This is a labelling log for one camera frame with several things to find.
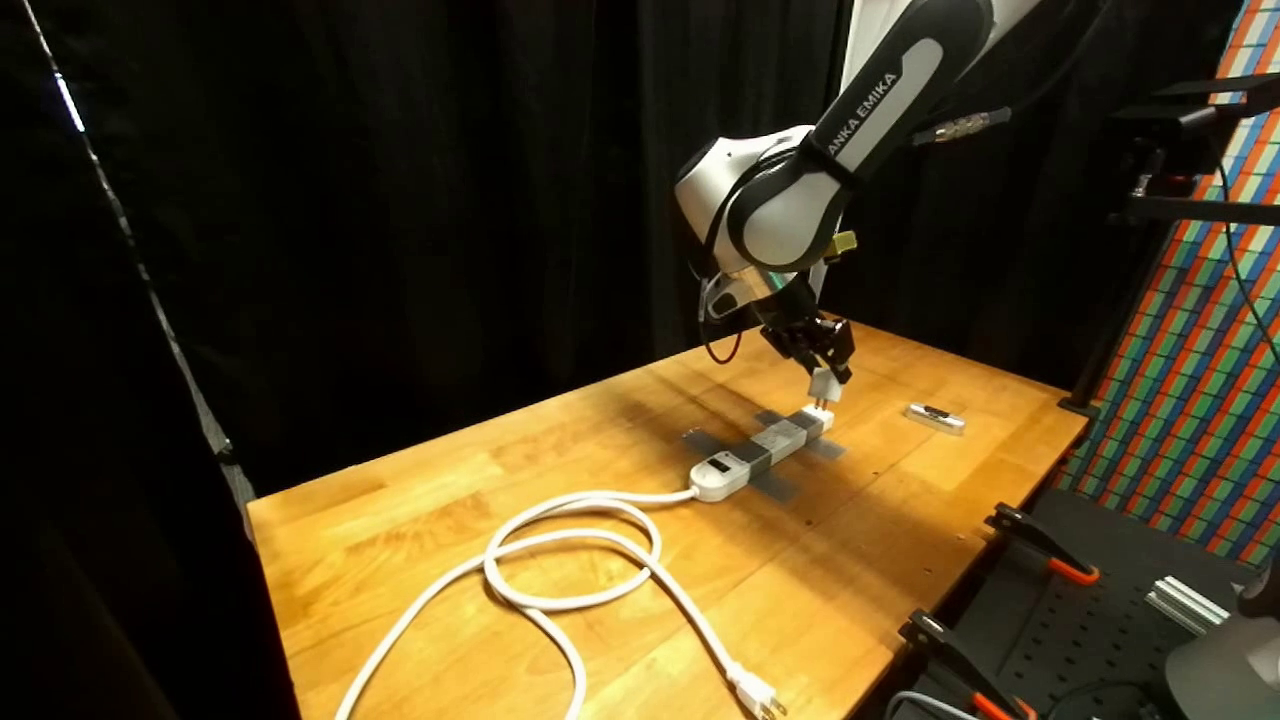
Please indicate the thin grey metal pole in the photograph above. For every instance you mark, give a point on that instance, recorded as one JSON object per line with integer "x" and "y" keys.
{"x": 232, "y": 476}

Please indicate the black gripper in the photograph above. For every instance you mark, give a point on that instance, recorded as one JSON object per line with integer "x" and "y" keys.
{"x": 806, "y": 323}

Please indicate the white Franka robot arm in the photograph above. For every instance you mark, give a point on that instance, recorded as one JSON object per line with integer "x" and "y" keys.
{"x": 774, "y": 203}

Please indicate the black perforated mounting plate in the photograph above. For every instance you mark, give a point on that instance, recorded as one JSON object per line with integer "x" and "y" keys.
{"x": 1064, "y": 626}

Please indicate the grey robot base dome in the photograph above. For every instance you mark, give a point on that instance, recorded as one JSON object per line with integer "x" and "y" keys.
{"x": 1234, "y": 674}

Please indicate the silver metal bracket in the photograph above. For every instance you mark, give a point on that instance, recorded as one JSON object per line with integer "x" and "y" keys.
{"x": 1187, "y": 603}

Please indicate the white power strip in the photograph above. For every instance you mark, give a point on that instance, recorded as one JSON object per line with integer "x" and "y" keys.
{"x": 776, "y": 484}

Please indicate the black curtain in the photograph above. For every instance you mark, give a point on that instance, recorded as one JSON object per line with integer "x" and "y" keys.
{"x": 467, "y": 203}

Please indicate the gold wrist camera bar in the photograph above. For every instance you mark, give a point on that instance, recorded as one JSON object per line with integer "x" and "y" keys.
{"x": 843, "y": 240}

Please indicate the small silver black item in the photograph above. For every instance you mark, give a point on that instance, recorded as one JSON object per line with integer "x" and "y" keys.
{"x": 932, "y": 412}

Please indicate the black camera stand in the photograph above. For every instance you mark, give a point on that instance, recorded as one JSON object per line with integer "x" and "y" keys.
{"x": 1203, "y": 209}

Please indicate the colourful checkered board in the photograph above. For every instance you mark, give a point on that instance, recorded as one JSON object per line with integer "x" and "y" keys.
{"x": 1203, "y": 400}

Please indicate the orange black clamp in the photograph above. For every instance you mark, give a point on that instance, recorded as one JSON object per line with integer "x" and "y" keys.
{"x": 1054, "y": 554}
{"x": 952, "y": 655}

